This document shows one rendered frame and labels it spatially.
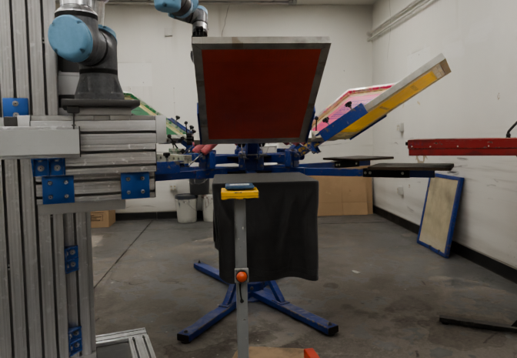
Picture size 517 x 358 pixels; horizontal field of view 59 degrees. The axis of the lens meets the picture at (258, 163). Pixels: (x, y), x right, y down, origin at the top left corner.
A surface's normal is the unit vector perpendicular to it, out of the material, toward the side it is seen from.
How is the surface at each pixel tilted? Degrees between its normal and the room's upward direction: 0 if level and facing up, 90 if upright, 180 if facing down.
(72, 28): 98
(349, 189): 78
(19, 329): 90
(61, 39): 98
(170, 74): 90
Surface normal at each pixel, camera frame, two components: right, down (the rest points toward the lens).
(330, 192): 0.07, -0.15
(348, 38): 0.07, 0.06
